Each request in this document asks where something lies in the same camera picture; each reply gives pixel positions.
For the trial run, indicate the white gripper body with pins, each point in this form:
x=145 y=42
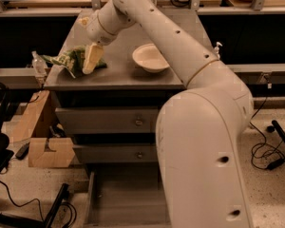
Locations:
x=93 y=28

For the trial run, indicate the green jalapeno chip bag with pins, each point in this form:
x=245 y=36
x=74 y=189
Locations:
x=72 y=60

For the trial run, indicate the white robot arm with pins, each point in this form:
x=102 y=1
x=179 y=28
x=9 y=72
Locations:
x=197 y=130

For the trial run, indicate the grey drawer cabinet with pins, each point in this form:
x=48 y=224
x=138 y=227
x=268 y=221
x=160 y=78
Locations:
x=121 y=83

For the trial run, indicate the grey middle drawer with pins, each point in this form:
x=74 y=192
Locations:
x=114 y=153

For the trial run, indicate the grey open bottom drawer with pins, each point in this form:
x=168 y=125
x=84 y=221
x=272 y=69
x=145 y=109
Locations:
x=126 y=195

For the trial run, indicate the white bowl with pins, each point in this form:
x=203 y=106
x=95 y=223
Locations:
x=149 y=58

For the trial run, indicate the clear plastic bottle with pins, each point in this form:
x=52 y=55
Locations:
x=39 y=64

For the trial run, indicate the wooden cutout board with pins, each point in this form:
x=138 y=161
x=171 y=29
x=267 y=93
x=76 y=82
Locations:
x=50 y=153

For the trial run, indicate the black chair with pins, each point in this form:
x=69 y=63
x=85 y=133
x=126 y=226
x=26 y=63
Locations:
x=5 y=154

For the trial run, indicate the white pump bottle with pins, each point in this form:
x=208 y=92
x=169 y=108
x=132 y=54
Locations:
x=217 y=48

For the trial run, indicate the black power brick left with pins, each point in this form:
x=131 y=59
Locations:
x=22 y=152

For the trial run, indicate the black stand base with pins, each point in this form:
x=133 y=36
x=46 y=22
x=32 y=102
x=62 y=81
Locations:
x=279 y=129

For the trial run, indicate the black power adapter right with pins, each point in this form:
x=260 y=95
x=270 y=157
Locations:
x=275 y=164

